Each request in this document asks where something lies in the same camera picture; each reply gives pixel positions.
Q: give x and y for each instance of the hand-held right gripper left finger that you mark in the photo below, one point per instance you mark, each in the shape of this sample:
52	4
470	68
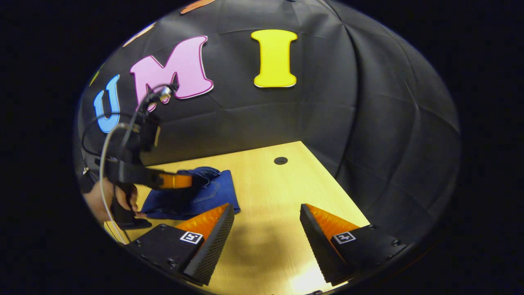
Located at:
213	250

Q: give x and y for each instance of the blue denim jeans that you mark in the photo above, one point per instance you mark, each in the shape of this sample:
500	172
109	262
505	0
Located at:
217	192

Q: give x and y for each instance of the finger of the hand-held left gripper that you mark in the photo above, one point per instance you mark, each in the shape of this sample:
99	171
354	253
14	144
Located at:
176	180

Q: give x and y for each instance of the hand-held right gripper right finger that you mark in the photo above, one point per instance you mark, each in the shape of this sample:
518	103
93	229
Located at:
317	246

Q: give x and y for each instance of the black backdrop cloth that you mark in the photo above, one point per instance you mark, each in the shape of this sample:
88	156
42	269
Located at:
327	102

